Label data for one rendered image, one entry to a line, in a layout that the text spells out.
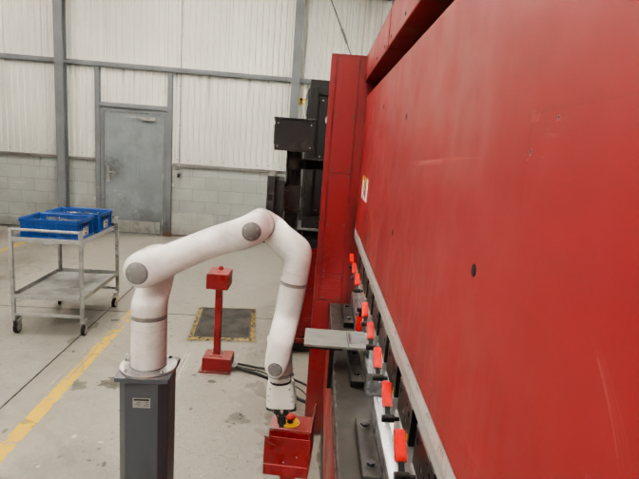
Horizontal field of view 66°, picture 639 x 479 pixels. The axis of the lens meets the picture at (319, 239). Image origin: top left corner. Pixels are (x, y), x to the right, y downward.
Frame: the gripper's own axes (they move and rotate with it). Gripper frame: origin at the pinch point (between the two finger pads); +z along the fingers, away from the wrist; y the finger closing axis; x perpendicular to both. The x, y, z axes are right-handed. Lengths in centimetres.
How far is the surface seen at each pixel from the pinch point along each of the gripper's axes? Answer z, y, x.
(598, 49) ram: -102, -47, 110
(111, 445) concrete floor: 75, 117, -91
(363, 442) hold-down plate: -3.7, -28.6, 16.7
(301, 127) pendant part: -106, 8, -140
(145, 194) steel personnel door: -18, 353, -673
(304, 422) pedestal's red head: 7.0, -6.7, -10.9
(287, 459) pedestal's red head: 11.8, -2.5, 4.8
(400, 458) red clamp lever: -35, -35, 70
